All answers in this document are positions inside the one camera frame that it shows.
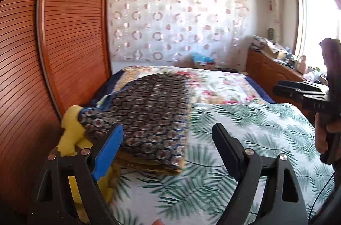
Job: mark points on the dark figurine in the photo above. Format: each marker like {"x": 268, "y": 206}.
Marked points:
{"x": 271, "y": 33}

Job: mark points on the navy circle-print shirt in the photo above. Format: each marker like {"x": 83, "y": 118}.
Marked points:
{"x": 149, "y": 113}

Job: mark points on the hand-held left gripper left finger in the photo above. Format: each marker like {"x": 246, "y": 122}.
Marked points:
{"x": 108, "y": 153}

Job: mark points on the yellow plush cloth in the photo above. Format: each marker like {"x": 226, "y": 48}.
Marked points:
{"x": 69, "y": 129}

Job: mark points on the low wooden cabinet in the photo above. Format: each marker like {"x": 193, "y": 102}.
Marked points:
{"x": 266, "y": 67}

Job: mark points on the olive folded cloth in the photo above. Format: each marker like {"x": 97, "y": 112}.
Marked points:
{"x": 149, "y": 165}

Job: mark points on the person's left hand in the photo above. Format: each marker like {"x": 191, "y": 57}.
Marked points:
{"x": 159, "y": 222}

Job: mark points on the box with blue cloth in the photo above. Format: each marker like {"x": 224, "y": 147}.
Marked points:
{"x": 203, "y": 64}

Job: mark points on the person's right hand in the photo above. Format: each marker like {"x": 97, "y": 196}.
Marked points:
{"x": 321, "y": 134}

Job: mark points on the wooden slatted wardrobe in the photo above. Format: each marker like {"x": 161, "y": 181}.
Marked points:
{"x": 66, "y": 41}

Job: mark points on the open cardboard box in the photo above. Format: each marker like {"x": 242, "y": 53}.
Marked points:
{"x": 277, "y": 54}

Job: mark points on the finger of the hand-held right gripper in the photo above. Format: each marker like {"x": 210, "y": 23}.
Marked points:
{"x": 287, "y": 90}
{"x": 314, "y": 87}

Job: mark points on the bright window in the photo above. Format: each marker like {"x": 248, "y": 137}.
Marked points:
{"x": 311, "y": 22}

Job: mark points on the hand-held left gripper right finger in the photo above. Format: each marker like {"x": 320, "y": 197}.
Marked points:
{"x": 226, "y": 147}

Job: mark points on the sheer circle-print curtain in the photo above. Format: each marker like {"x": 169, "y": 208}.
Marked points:
{"x": 173, "y": 22}

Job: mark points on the pink bottle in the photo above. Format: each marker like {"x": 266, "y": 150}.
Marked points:
{"x": 302, "y": 66}

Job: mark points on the floral blanket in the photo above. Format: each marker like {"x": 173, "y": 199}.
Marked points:
{"x": 223, "y": 86}

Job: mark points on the palm-leaf print blanket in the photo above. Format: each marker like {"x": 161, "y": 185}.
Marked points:
{"x": 253, "y": 121}

